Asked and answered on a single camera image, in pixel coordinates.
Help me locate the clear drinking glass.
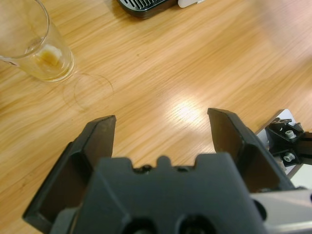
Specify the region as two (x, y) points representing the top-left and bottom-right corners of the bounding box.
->
(0, 0), (75, 83)

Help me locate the white capsule coffee machine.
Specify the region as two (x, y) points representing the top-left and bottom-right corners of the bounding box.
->
(116, 0), (205, 20)

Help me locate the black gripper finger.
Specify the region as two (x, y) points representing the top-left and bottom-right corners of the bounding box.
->
(207, 108), (297, 195)
(22, 115), (117, 231)

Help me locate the dark camera mount post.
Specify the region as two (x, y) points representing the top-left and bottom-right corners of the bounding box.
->
(265, 118), (312, 169)

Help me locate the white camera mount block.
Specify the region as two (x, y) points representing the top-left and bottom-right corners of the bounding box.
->
(254, 109), (312, 182)

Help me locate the stained white paper scrap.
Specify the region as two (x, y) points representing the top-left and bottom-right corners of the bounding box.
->
(36, 45), (63, 66)

